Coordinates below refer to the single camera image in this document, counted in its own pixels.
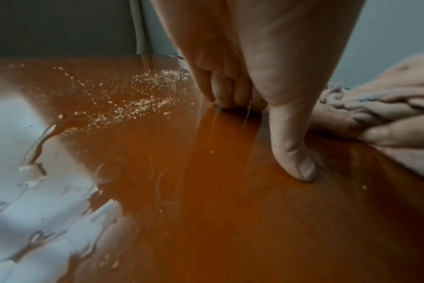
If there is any person's right hand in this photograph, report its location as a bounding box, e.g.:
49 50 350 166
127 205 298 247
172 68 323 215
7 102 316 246
351 52 424 149

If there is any red wooden table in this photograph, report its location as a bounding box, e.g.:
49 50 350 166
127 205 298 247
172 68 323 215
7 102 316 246
0 54 424 283

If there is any person's left hand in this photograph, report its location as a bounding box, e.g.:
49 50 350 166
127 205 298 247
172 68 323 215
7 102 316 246
150 0 367 183

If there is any pink cleaning cloth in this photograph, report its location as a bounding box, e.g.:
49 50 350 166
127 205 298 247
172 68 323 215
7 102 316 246
308 52 424 185

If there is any beige wall pipe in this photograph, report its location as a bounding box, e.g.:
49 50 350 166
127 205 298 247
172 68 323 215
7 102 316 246
128 0 153 56

